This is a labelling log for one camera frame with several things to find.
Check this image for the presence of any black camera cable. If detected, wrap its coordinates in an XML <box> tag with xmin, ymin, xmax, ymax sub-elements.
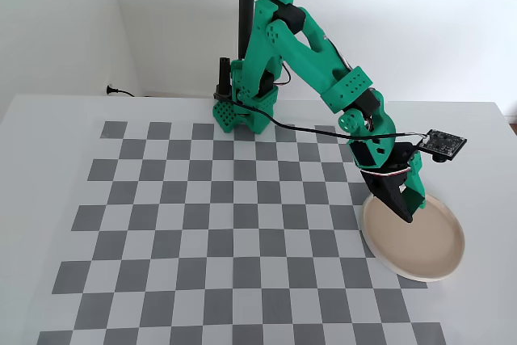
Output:
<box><xmin>213</xmin><ymin>93</ymin><xmax>430</xmax><ymax>141</ymax></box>

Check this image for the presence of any black wall plug with cord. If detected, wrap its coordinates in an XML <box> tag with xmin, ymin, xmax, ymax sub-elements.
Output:
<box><xmin>105</xmin><ymin>84</ymin><xmax>137</xmax><ymax>98</ymax></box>

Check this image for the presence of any grey white checkerboard mat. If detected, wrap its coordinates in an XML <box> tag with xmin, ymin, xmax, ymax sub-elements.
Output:
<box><xmin>38</xmin><ymin>120</ymin><xmax>448</xmax><ymax>345</ymax></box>

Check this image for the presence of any beige round plate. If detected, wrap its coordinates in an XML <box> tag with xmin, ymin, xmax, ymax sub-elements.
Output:
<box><xmin>360</xmin><ymin>193</ymin><xmax>466</xmax><ymax>283</ymax></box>

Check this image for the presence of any black green gripper body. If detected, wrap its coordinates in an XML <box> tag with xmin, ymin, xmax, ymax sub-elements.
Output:
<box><xmin>349</xmin><ymin>134</ymin><xmax>423</xmax><ymax>185</ymax></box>

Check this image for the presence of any black table clamp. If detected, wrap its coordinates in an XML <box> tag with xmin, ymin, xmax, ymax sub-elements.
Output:
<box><xmin>213</xmin><ymin>57</ymin><xmax>233</xmax><ymax>102</ymax></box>

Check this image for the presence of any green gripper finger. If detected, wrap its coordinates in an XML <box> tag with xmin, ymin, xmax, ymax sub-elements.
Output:
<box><xmin>406</xmin><ymin>158</ymin><xmax>425</xmax><ymax>197</ymax></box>

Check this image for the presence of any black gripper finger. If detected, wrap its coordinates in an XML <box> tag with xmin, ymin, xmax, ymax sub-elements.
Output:
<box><xmin>361</xmin><ymin>170</ymin><xmax>415</xmax><ymax>224</ymax></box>

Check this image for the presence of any black wrist camera board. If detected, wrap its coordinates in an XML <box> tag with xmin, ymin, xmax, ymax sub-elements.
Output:
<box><xmin>419</xmin><ymin>128</ymin><xmax>469</xmax><ymax>162</ymax></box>

